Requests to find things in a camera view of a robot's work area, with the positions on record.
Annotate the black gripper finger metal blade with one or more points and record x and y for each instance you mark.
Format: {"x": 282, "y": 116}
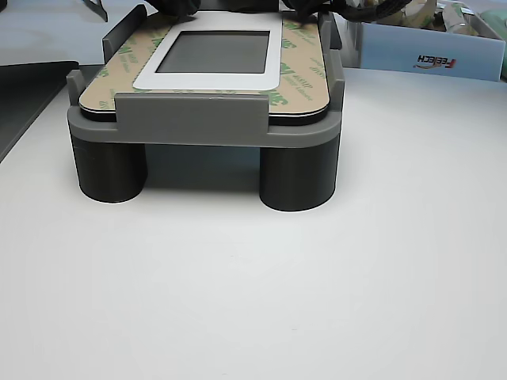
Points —
{"x": 164, "y": 6}

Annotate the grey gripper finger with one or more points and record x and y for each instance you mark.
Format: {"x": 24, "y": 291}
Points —
{"x": 186, "y": 7}

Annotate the long gripper finger with blue pad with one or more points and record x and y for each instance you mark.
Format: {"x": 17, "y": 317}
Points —
{"x": 301, "y": 10}

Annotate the brown adhesive tape roll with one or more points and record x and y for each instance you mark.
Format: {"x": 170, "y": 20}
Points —
{"x": 305, "y": 79}

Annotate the discarded brown film piece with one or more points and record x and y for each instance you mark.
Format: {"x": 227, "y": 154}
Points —
{"x": 420, "y": 14}
{"x": 455, "y": 21}

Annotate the black angular object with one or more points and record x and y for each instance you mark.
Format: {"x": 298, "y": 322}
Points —
{"x": 98, "y": 8}

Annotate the white cardboard box red logo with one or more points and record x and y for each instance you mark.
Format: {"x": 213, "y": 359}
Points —
{"x": 396, "y": 47}

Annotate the dark grey flat tray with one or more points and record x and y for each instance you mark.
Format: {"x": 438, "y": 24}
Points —
{"x": 24, "y": 91}

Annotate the green soft object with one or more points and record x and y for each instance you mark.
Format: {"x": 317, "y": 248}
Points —
{"x": 497, "y": 23}

